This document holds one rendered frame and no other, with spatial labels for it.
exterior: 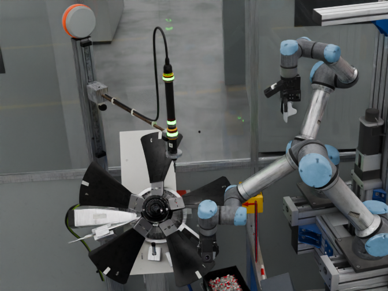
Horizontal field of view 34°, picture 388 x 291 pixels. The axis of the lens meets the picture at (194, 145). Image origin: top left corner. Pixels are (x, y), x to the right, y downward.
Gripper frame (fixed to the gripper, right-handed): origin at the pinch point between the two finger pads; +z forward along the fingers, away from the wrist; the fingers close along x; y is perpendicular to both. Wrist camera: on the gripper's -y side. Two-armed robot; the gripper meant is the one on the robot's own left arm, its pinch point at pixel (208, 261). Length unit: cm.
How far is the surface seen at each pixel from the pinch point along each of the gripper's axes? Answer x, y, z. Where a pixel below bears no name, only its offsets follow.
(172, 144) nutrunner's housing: 13, 30, -43
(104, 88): 44, 79, -34
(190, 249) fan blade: 7.5, 6.9, 0.0
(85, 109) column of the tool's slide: 55, 82, -19
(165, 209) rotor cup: 17.1, 17.2, -15.9
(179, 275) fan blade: 12.9, -6.0, 0.1
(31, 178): 93, 83, 30
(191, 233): 6.6, 17.2, 2.0
